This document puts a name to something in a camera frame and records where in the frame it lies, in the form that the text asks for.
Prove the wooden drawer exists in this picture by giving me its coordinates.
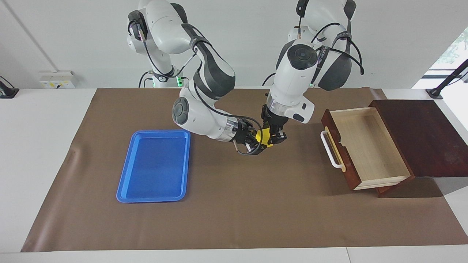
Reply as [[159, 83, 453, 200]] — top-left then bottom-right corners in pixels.
[[321, 107, 415, 191]]

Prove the white wall socket box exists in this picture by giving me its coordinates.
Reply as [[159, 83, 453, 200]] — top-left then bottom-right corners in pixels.
[[39, 70, 76, 89]]

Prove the white drawer handle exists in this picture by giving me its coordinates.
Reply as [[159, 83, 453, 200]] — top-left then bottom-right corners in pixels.
[[320, 127, 346, 172]]

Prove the yellow cube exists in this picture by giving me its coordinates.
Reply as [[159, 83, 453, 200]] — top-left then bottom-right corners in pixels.
[[255, 129, 273, 148]]

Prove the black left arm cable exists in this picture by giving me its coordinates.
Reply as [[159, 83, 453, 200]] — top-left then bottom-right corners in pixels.
[[298, 0, 365, 75]]

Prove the brown table mat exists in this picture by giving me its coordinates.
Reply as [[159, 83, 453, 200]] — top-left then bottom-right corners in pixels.
[[21, 87, 468, 252]]

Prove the blue plastic tray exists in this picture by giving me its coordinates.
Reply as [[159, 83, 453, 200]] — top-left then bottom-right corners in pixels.
[[116, 129, 191, 203]]

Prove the black table clamp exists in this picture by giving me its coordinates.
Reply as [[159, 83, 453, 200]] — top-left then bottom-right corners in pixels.
[[0, 76, 19, 99]]

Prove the dark wooden drawer cabinet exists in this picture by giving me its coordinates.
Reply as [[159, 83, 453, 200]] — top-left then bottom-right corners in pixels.
[[369, 99, 468, 199]]

